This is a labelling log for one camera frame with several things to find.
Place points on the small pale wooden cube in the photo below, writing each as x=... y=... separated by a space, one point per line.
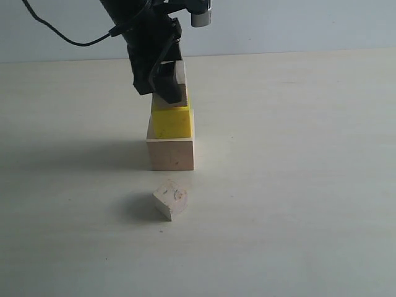
x=170 y=199

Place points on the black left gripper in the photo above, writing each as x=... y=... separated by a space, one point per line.
x=152 y=36

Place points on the medium grained wooden cube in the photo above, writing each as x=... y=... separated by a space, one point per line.
x=182 y=82

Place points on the large light wooden cube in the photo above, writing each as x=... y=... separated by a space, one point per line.
x=171 y=154

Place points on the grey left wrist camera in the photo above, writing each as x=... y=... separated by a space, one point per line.
x=201 y=12

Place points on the yellow cube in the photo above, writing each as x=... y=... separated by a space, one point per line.
x=171 y=122

